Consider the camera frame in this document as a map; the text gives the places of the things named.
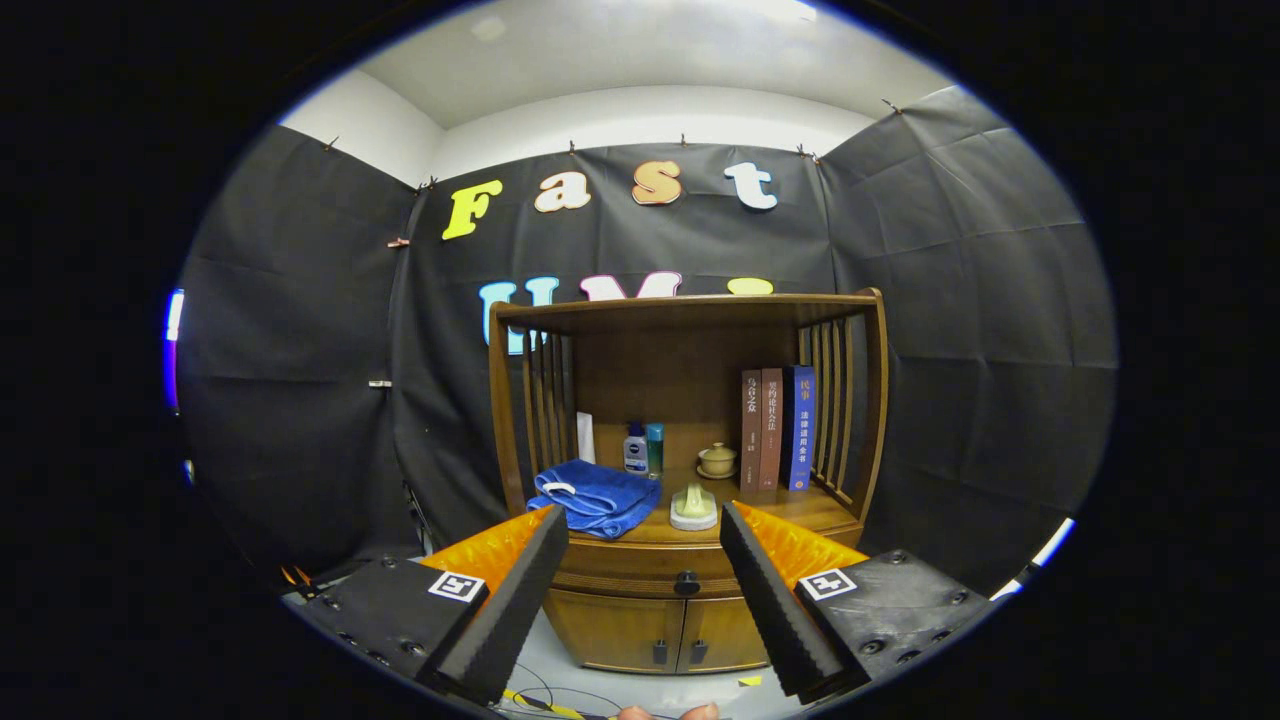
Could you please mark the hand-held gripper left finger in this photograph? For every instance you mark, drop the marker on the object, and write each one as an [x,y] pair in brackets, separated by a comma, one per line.
[515,610]

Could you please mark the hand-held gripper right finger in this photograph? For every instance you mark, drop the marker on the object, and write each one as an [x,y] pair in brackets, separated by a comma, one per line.
[770,610]

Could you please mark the wooden drawer with black knob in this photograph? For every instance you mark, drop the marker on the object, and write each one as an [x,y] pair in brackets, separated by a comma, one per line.
[620,580]

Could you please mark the green scrub brush white sponge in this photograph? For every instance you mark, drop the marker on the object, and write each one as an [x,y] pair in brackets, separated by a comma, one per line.
[693,510]

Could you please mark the wooden cabinet door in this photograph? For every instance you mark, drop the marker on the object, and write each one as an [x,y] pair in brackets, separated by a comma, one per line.
[725,630]
[615,630]

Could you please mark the wooden countertop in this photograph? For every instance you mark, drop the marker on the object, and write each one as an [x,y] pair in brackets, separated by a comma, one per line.
[770,510]

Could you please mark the wooden cabinet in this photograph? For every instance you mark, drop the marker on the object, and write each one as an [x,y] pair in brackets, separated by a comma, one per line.
[680,370]

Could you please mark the blue folded towel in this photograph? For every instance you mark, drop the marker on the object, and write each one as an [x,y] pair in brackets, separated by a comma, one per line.
[600,495]

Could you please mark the beige lidded tea cup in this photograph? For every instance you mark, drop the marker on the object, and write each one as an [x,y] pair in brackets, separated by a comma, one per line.
[717,462]

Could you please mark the reddish brown book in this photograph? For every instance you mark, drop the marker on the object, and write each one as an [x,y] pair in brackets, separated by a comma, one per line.
[771,430]

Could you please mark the dark brown book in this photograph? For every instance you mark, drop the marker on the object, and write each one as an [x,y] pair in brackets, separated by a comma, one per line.
[751,430]

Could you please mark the blue book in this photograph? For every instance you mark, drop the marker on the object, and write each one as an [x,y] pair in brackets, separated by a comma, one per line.
[803,430]

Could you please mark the white tube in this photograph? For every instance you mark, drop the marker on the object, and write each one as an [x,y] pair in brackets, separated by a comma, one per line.
[586,440]

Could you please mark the white lotion bottle blue cap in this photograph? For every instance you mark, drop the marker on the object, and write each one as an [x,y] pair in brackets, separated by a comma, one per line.
[635,455]

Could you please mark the teal clear bottle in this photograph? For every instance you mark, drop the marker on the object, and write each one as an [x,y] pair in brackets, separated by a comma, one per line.
[655,450]

